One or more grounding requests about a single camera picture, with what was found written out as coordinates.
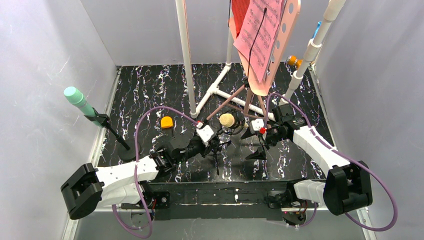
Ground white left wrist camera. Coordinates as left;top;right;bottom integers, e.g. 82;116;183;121
195;121;216;146

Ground blue tube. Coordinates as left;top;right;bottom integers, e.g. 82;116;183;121
312;21;322;39

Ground orange tape measure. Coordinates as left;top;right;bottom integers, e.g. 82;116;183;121
160;116;174;129

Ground red folder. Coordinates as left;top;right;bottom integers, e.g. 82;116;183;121
231;0;250;37

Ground orange microphone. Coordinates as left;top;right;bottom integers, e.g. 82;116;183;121
286;55;303;69

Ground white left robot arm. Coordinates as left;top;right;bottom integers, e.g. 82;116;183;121
60;135;222;220

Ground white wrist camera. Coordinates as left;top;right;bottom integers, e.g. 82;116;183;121
249;118;267;135
195;121;216;146

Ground white PVC pipe frame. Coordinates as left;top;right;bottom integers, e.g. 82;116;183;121
174;0;347;122

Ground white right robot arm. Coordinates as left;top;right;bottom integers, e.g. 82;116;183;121
242;105;373;216

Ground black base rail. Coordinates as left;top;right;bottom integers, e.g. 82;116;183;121
150;180;314;223

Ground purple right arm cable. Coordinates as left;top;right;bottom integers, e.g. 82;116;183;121
263;92;398;233

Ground pink sheet music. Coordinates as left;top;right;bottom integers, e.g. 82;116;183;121
234;0;285;82

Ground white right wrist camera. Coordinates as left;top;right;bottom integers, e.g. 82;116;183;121
249;118;267;135

